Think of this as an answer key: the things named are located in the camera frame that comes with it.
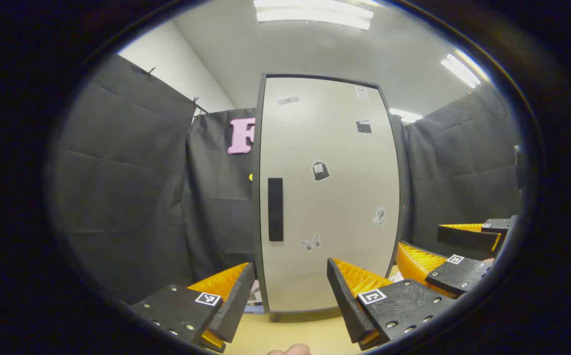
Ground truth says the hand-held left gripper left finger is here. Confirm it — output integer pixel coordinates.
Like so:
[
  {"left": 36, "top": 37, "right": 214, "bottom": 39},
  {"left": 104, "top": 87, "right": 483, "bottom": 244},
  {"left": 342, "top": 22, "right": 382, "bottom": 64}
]
[{"left": 130, "top": 262, "right": 256, "bottom": 354}]

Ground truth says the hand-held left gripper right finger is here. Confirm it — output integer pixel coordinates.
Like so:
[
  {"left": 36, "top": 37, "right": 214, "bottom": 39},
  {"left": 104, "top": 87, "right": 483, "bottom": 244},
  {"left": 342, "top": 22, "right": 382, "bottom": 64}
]
[{"left": 327, "top": 257, "right": 456, "bottom": 352}]

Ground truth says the black cabinet door handle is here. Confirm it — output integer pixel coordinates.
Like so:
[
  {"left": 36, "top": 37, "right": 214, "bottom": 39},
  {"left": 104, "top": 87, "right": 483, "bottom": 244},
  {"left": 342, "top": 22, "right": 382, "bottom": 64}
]
[{"left": 268, "top": 177, "right": 284, "bottom": 242}]

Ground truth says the light grey cabinet door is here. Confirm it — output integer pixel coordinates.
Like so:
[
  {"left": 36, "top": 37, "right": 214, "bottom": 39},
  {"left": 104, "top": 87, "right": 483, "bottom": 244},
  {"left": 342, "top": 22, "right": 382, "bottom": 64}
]
[{"left": 258, "top": 76, "right": 402, "bottom": 314}]

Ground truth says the ceiling strip light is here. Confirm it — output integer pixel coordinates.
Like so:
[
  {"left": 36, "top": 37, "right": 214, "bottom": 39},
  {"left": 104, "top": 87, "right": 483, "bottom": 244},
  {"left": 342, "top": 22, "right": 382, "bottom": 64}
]
[
  {"left": 390, "top": 108, "right": 423, "bottom": 124},
  {"left": 253, "top": 0, "right": 374, "bottom": 31},
  {"left": 440, "top": 49, "right": 490, "bottom": 89}
]

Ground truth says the black backdrop cloth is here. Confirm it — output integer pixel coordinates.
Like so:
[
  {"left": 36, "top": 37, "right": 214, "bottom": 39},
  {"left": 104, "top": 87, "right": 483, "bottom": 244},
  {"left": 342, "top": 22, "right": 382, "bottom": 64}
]
[{"left": 49, "top": 53, "right": 522, "bottom": 306}]

